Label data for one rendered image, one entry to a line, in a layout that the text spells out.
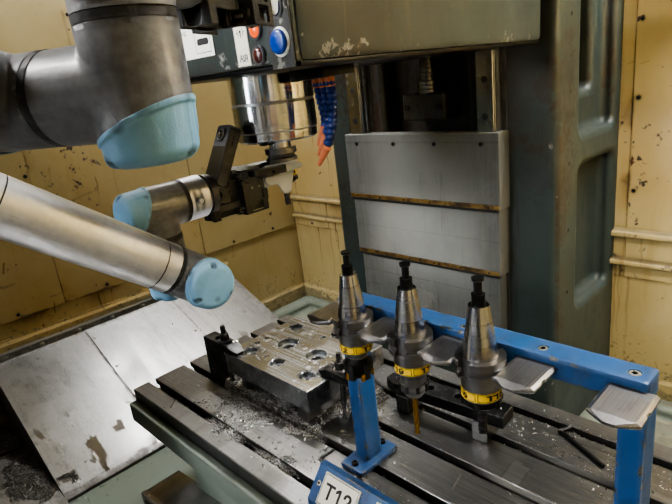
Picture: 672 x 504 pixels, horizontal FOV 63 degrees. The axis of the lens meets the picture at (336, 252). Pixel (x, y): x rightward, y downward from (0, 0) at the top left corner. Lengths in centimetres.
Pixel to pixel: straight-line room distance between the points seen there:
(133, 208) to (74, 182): 107
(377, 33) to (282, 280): 178
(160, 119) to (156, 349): 159
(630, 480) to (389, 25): 66
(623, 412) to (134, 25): 56
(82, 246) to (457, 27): 66
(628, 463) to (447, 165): 83
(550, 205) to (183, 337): 129
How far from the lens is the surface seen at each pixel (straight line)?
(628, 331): 176
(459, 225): 139
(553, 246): 133
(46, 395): 189
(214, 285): 82
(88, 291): 204
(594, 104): 156
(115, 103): 42
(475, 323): 68
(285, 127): 102
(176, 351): 196
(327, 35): 75
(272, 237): 240
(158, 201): 93
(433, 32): 93
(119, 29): 42
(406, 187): 145
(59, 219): 75
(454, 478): 103
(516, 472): 105
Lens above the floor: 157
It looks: 18 degrees down
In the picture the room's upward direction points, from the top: 7 degrees counter-clockwise
